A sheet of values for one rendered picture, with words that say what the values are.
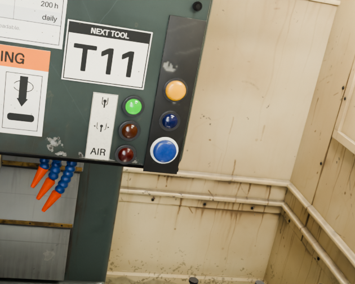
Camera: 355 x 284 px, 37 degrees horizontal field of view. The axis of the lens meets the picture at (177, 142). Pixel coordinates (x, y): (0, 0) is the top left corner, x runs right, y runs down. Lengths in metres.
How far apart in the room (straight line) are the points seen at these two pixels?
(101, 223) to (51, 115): 0.87
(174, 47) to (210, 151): 1.22
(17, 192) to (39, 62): 0.80
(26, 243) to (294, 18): 1.07
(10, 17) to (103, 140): 0.18
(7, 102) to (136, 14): 0.18
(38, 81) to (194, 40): 0.19
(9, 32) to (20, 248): 0.94
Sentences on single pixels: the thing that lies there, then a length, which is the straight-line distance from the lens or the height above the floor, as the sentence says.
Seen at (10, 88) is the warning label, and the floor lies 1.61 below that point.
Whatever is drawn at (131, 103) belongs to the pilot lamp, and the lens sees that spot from 0.65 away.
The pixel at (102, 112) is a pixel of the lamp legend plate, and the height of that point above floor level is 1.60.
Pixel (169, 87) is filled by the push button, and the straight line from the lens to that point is 0.65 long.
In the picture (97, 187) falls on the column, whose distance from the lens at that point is 1.44.
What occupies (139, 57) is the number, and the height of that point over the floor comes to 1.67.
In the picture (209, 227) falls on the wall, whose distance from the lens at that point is 1.98.
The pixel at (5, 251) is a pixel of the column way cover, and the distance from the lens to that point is 1.50.
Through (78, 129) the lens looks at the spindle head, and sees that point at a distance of 0.66.
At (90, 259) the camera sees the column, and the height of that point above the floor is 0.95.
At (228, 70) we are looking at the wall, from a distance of 1.77.
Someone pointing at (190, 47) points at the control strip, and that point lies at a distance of 0.65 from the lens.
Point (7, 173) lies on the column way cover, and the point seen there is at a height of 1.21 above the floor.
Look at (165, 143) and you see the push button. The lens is 0.67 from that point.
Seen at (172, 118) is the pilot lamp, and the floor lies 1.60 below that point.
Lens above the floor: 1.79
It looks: 19 degrees down
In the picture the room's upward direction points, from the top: 11 degrees clockwise
